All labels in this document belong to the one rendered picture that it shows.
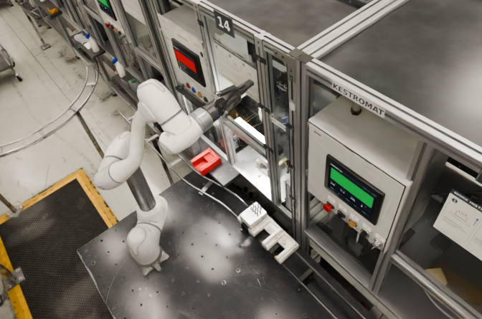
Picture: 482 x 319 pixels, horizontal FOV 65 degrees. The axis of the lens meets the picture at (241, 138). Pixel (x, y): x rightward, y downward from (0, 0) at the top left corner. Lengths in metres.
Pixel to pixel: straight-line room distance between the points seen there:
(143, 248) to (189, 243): 0.33
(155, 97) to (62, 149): 3.12
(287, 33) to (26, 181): 3.41
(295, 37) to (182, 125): 0.53
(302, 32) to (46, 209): 3.09
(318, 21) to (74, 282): 2.73
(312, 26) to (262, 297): 1.46
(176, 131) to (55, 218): 2.60
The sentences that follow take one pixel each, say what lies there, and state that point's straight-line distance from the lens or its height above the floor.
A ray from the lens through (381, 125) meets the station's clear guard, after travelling 1.24.
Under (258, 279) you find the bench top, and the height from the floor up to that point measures 0.68.
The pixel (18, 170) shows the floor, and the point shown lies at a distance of 4.54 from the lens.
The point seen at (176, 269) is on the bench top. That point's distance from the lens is 2.41.
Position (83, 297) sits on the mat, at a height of 0.01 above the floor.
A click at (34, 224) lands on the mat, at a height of 0.01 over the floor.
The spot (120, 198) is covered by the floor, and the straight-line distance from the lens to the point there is 3.72.
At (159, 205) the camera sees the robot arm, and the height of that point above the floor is 0.95.
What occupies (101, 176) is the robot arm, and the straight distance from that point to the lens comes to 1.84.
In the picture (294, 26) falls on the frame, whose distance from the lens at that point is 1.53.
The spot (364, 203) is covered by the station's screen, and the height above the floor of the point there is 1.59.
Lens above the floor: 2.81
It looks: 47 degrees down
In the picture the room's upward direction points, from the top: 10 degrees counter-clockwise
